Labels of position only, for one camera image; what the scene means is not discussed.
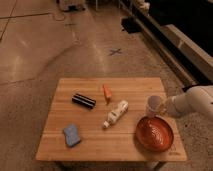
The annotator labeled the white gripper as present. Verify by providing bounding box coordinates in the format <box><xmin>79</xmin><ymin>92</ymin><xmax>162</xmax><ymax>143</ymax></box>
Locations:
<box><xmin>157</xmin><ymin>96</ymin><xmax>181</xmax><ymax>118</ymax></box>

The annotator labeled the red ceramic bowl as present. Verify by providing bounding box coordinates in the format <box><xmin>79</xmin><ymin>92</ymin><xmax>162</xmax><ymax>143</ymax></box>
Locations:
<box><xmin>135</xmin><ymin>117</ymin><xmax>174</xmax><ymax>152</ymax></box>

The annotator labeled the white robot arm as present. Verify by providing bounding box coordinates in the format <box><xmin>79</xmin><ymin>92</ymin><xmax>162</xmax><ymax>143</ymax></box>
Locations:
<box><xmin>157</xmin><ymin>85</ymin><xmax>213</xmax><ymax>121</ymax></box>

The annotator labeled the white plastic bottle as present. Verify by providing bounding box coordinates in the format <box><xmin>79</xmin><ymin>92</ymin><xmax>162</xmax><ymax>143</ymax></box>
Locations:
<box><xmin>103</xmin><ymin>100</ymin><xmax>129</xmax><ymax>129</ymax></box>

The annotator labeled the orange carrot toy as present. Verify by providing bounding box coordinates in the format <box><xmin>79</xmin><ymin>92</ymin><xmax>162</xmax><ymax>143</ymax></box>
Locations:
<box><xmin>103</xmin><ymin>84</ymin><xmax>112</xmax><ymax>101</ymax></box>

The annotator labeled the wooden table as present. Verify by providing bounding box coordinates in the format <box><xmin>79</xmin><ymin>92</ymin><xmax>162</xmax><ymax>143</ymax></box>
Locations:
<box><xmin>36</xmin><ymin>78</ymin><xmax>187</xmax><ymax>163</ymax></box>

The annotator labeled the black floor box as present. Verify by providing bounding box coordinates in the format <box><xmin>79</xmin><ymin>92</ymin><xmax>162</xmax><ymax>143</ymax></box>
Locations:
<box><xmin>121</xmin><ymin>17</ymin><xmax>141</xmax><ymax>34</ymax></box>

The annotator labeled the black striped cylinder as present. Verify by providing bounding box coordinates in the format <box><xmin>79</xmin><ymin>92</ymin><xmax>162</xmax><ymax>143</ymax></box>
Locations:
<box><xmin>72</xmin><ymin>94</ymin><xmax>96</xmax><ymax>109</ymax></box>

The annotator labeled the blue sponge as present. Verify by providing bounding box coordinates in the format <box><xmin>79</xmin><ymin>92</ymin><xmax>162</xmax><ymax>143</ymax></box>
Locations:
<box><xmin>63</xmin><ymin>124</ymin><xmax>81</xmax><ymax>147</ymax></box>

